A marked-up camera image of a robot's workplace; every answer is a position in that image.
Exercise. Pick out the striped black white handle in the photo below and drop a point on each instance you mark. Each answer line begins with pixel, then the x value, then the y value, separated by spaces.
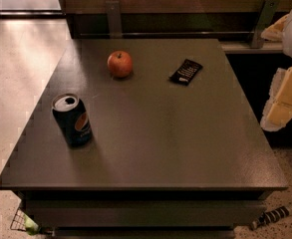
pixel 272 216

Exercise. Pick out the black snack bar wrapper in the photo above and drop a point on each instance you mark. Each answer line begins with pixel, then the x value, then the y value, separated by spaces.
pixel 185 72

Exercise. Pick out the wire basket with green item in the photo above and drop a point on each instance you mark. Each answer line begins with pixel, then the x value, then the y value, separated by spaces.
pixel 23 223

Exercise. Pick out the wooden back bench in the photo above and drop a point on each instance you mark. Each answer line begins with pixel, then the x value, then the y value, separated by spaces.
pixel 225 20

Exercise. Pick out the red apple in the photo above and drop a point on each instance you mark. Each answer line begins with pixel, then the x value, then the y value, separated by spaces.
pixel 120 64

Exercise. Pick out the blue pepsi can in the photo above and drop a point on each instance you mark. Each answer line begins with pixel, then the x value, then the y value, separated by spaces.
pixel 72 118

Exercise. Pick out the dark grey table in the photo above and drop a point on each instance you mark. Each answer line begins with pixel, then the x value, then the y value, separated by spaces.
pixel 165 161

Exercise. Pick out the metal bracket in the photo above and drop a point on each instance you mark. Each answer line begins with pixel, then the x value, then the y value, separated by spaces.
pixel 114 18
pixel 265 17

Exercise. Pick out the left metal bracket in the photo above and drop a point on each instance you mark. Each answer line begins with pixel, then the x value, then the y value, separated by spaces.
pixel 114 18

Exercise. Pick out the right metal bracket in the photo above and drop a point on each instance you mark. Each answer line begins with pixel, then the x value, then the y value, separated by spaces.
pixel 265 17

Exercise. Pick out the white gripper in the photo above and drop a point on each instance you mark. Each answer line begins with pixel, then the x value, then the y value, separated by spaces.
pixel 279 107

